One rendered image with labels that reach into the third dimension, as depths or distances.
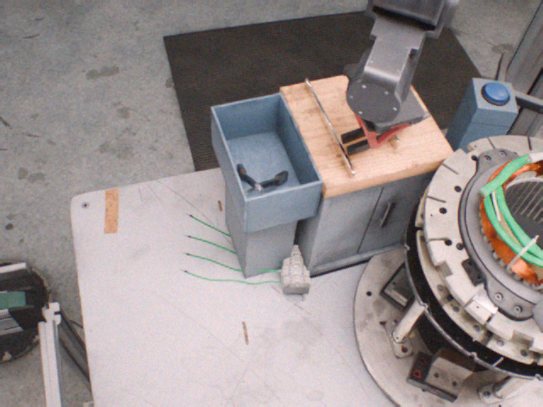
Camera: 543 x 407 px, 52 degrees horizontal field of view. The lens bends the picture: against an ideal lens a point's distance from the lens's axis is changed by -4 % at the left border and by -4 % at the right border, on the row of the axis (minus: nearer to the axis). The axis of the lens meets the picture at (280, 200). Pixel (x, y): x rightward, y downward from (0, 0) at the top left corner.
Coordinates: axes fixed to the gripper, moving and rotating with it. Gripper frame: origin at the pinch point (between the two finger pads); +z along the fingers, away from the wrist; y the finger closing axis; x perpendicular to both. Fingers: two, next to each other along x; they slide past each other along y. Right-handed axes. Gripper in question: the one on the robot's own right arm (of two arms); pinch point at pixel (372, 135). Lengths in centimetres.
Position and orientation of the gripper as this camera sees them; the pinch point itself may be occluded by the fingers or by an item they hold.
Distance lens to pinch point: 78.5
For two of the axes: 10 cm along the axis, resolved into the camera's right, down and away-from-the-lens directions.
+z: -0.3, 5.1, 8.6
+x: 9.4, -2.8, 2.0
